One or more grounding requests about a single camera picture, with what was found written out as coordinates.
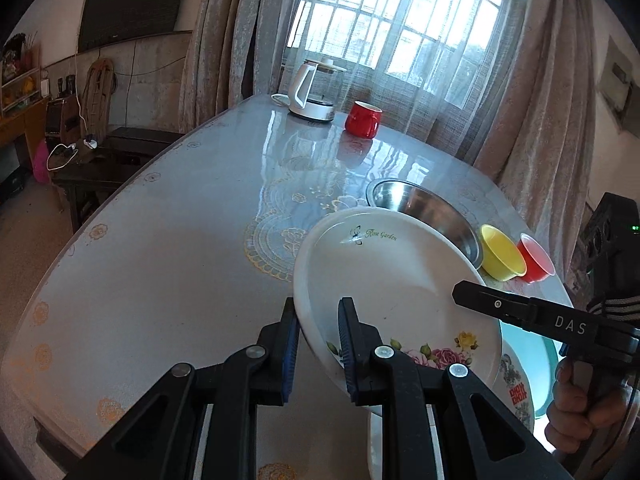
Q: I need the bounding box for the yellow plastic bowl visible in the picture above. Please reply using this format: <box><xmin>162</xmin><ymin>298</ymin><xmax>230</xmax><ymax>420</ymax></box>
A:
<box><xmin>480</xmin><ymin>224</ymin><xmax>527</xmax><ymax>282</ymax></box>

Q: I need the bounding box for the red plastic bowl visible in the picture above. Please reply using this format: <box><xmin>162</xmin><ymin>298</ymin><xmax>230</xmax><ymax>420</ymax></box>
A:
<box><xmin>516</xmin><ymin>233</ymin><xmax>555</xmax><ymax>283</ymax></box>

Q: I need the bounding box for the large white double-happiness plate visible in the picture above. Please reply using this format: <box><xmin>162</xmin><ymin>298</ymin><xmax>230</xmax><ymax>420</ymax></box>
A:
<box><xmin>368</xmin><ymin>341</ymin><xmax>535</xmax><ymax>480</ymax></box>

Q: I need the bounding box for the small white floral plate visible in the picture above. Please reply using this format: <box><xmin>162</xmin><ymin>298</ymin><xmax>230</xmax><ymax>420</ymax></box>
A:
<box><xmin>293</xmin><ymin>207</ymin><xmax>502</xmax><ymax>388</ymax></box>

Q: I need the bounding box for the stainless steel basin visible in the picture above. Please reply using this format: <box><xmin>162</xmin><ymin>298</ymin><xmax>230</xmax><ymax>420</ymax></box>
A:
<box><xmin>366</xmin><ymin>178</ymin><xmax>483</xmax><ymax>269</ymax></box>

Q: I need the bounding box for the person's right hand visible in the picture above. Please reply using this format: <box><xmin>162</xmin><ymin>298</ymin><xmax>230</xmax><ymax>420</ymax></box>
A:
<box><xmin>544</xmin><ymin>359</ymin><xmax>634</xmax><ymax>454</ymax></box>

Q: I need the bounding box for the turquoise plastic plate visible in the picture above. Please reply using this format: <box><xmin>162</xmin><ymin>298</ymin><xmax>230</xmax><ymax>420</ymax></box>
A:
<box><xmin>501</xmin><ymin>323</ymin><xmax>559</xmax><ymax>419</ymax></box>

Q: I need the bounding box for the right beige curtain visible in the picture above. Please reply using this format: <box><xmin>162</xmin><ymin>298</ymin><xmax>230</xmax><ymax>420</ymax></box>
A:
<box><xmin>472</xmin><ymin>0</ymin><xmax>599</xmax><ymax>248</ymax></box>

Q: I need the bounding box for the beige curtain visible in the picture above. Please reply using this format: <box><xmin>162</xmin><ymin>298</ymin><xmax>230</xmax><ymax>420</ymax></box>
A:
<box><xmin>472</xmin><ymin>0</ymin><xmax>599</xmax><ymax>248</ymax></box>
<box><xmin>178</xmin><ymin>0</ymin><xmax>299</xmax><ymax>133</ymax></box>

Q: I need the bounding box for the red ceramic mug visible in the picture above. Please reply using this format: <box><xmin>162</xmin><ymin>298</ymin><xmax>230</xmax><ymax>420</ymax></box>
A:
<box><xmin>345</xmin><ymin>101</ymin><xmax>383</xmax><ymax>139</ymax></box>

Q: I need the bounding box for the white glass electric kettle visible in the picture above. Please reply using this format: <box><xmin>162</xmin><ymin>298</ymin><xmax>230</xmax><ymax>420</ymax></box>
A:
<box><xmin>271</xmin><ymin>56</ymin><xmax>347</xmax><ymax>124</ymax></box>

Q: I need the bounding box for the dark low bench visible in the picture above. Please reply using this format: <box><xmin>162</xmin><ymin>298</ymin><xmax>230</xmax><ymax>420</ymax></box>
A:
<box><xmin>52</xmin><ymin>127</ymin><xmax>182</xmax><ymax>232</ymax></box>

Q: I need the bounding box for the left beige curtain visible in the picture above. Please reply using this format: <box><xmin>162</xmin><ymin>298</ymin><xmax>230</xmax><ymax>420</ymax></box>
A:
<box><xmin>178</xmin><ymin>0</ymin><xmax>299</xmax><ymax>133</ymax></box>

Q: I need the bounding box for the pink plastic bin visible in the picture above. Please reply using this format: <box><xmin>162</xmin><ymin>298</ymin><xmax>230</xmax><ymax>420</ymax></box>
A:
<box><xmin>32</xmin><ymin>140</ymin><xmax>50</xmax><ymax>184</ymax></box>

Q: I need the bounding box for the barred window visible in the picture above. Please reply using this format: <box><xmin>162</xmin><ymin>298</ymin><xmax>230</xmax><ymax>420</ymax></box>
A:
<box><xmin>283</xmin><ymin>0</ymin><xmax>509</xmax><ymax>108</ymax></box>

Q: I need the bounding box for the wooden folding chair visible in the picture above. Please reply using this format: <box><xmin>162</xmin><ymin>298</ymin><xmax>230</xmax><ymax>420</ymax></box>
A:
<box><xmin>80</xmin><ymin>58</ymin><xmax>115</xmax><ymax>144</ymax></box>

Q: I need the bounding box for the wooden cabinet with shelf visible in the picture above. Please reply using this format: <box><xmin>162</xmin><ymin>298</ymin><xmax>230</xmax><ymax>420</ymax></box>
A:
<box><xmin>0</xmin><ymin>34</ymin><xmax>51</xmax><ymax>201</ymax></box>

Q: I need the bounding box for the wall electrical box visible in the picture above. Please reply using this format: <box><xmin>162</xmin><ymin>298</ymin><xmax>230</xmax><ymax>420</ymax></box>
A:
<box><xmin>598</xmin><ymin>38</ymin><xmax>640</xmax><ymax>138</ymax></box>

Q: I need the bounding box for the black wall television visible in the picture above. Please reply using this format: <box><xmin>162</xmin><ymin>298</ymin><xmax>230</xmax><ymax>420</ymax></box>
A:
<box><xmin>77</xmin><ymin>0</ymin><xmax>181</xmax><ymax>52</ymax></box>

